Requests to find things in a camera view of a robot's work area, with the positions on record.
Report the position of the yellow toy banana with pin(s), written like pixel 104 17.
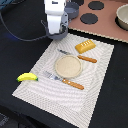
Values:
pixel 27 76

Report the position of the pink wooden board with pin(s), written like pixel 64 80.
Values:
pixel 105 26

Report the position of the round beige plate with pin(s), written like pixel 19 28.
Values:
pixel 68 66

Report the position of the knife with wooden handle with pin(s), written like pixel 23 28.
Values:
pixel 79 56

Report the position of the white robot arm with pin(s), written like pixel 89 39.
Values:
pixel 54 10

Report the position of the black burner disc near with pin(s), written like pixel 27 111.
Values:
pixel 89 18

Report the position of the cream bowl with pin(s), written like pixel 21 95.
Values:
pixel 122 15

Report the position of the black burner disc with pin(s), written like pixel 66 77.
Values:
pixel 96 5
pixel 89 18

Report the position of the black burner disc far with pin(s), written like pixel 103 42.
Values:
pixel 96 5

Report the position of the fork with wooden handle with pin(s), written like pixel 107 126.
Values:
pixel 68 82

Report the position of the small grey pot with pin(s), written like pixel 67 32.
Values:
pixel 72 9

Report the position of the large grey pot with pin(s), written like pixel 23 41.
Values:
pixel 57 36

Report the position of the white striped placemat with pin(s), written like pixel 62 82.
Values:
pixel 70 104

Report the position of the orange toy bread loaf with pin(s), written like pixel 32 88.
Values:
pixel 85 46

